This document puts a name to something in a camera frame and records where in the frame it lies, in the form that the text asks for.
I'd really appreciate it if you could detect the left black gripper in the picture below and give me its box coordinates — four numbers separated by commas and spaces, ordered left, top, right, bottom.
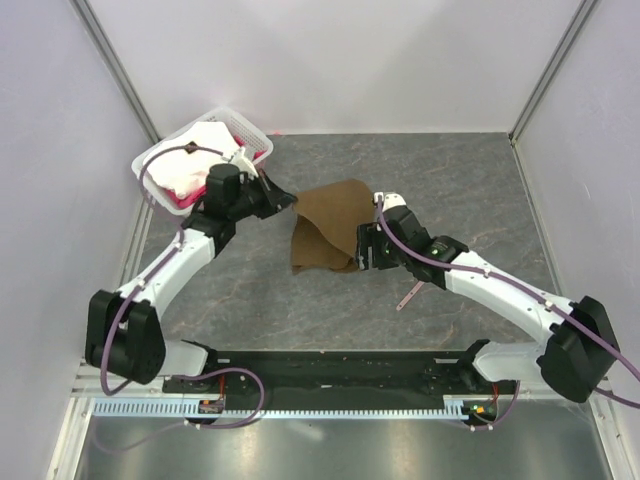
228, 169, 296, 222

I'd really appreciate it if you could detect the brown cloth napkin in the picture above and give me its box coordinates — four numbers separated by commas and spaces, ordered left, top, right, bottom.
291, 179, 374, 274

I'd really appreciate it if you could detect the knife with pink handle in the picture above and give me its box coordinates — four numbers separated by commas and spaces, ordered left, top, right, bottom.
396, 281, 424, 311

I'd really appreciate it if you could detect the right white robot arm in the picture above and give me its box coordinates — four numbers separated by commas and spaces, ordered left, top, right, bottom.
356, 204, 619, 403

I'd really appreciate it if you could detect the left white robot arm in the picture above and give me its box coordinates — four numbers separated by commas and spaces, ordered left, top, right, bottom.
85, 165, 296, 393

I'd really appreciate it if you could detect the white plastic basket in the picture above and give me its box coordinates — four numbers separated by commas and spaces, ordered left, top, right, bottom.
131, 107, 274, 217

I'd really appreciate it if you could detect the pink cloth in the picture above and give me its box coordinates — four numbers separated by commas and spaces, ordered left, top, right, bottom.
150, 128, 273, 210

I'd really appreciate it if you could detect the white folded cloth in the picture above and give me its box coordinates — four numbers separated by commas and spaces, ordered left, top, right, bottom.
144, 121, 240, 200

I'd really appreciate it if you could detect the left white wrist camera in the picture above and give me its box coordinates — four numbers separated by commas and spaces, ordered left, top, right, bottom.
229, 147, 258, 178

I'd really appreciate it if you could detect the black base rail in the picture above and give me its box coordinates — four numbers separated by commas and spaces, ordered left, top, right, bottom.
162, 349, 521, 401

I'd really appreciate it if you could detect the grey slotted cable duct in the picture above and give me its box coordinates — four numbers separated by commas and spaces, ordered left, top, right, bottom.
92, 397, 470, 421

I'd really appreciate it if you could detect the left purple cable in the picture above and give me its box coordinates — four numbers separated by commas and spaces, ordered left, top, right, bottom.
99, 142, 236, 396

